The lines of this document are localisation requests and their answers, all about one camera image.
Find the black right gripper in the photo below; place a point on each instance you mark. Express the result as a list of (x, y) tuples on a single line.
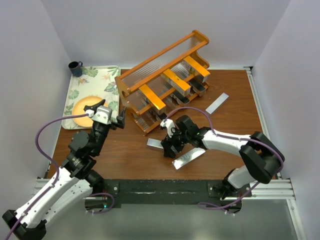
[(168, 143)]

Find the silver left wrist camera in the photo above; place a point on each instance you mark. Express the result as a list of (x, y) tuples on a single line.
[(102, 115)]

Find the floral serving tray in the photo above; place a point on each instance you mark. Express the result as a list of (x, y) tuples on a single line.
[(95, 83)]

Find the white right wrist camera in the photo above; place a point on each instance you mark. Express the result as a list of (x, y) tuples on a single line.
[(170, 127)]

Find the orange plate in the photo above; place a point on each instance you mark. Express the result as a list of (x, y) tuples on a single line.
[(84, 121)]

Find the orange toothpaste box front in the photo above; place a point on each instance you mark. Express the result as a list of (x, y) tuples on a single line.
[(194, 68)]

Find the orange toothpaste box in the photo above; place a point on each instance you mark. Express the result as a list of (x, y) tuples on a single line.
[(153, 99), (194, 68), (180, 85)]

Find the silver R&O charcoal toothpaste box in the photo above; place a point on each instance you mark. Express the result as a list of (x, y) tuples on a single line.
[(182, 101)]

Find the aluminium table edge rail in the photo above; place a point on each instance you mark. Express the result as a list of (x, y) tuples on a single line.
[(257, 102)]

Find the dark blue mug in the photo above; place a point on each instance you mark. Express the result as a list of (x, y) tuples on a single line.
[(75, 68)]

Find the wooden three-tier shelf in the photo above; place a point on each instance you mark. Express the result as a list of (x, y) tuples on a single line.
[(149, 73)]

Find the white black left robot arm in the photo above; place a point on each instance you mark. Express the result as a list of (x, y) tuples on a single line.
[(74, 179)]

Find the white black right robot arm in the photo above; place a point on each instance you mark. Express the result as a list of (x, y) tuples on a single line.
[(261, 159)]

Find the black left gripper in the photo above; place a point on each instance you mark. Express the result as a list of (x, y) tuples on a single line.
[(120, 120)]

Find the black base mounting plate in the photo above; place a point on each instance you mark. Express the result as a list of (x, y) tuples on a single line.
[(206, 193)]

